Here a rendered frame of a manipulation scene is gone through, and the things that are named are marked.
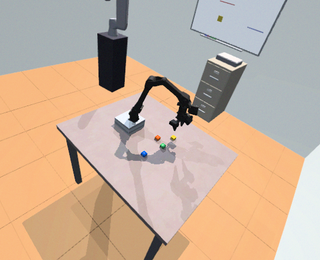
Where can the blue block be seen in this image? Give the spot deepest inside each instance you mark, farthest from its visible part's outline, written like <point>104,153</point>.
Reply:
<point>143,154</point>

